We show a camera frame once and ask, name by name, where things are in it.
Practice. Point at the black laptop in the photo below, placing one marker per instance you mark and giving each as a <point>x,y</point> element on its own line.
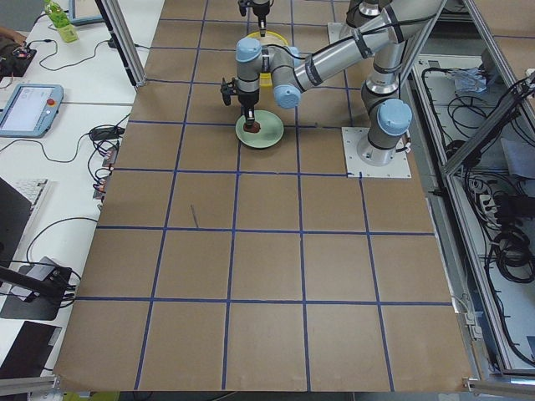
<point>15,213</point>

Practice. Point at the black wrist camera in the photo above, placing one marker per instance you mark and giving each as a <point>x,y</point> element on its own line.
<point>228,90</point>

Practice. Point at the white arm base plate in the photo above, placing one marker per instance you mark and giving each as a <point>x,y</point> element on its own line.
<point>363,160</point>

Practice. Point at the yellow steamer layer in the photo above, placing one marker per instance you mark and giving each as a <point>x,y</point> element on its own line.
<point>270,37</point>
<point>265,80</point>

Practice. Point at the black camera stand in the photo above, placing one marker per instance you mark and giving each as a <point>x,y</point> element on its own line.
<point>52,288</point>

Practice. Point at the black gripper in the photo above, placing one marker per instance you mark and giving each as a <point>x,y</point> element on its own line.
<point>248,98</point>
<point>261,8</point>

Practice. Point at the black power adapter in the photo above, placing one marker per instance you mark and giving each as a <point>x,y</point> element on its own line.
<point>106,133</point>

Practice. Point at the white keyboard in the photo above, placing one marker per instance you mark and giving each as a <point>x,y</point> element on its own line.
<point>34,190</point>

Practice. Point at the aluminium frame post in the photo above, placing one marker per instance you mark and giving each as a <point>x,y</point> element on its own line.
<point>115,22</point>

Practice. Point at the blue teach pendant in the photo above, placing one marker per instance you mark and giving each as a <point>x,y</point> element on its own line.
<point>31,110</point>

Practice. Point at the light green round plate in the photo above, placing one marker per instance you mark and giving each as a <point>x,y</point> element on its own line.
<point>271,130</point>

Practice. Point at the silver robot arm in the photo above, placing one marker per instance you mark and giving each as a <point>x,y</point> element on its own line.
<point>373,29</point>

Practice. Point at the brown half bun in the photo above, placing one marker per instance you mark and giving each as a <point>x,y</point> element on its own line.
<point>252,128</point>

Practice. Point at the green drink bottle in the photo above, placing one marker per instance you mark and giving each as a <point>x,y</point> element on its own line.
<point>60,21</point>

